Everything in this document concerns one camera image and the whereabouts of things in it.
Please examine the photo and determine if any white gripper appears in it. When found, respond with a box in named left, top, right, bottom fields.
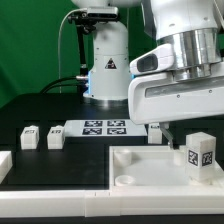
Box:
left=128, top=44, right=224, bottom=149

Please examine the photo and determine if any white square tabletop part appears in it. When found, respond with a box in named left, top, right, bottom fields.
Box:
left=108, top=144, right=224, bottom=193

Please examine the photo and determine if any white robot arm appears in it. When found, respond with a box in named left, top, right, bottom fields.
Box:
left=71, top=0, right=224, bottom=142

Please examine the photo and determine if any white marker sheet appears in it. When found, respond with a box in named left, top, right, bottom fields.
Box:
left=65, top=119, right=147, bottom=137

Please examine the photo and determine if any white left fence piece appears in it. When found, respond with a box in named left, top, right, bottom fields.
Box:
left=0, top=151, right=13, bottom=184

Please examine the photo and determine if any white front fence wall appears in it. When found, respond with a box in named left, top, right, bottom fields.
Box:
left=0, top=188, right=224, bottom=218

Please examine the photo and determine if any black cables bundle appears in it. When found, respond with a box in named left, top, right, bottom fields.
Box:
left=40, top=75, right=90, bottom=94

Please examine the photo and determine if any black camera on stand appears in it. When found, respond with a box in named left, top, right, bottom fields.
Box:
left=68, top=6, right=119, bottom=35

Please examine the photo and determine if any white cable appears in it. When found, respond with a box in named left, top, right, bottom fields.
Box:
left=57, top=8, right=84, bottom=94

